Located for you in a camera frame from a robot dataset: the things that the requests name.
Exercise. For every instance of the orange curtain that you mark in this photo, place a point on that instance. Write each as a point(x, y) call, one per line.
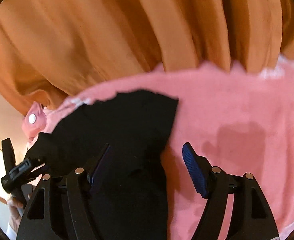
point(51, 49)

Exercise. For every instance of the person's left hand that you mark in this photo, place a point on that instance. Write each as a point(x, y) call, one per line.
point(15, 217)

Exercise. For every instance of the black garment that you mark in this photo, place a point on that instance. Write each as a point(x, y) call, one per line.
point(131, 202)

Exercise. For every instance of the pink fleece blanket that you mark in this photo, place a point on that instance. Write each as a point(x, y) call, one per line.
point(241, 122)

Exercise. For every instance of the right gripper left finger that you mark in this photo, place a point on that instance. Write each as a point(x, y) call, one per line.
point(59, 208)

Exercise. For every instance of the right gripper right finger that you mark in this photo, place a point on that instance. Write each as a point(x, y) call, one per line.
point(251, 215)

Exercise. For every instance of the pink hot water bag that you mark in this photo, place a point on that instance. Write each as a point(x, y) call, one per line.
point(34, 121)

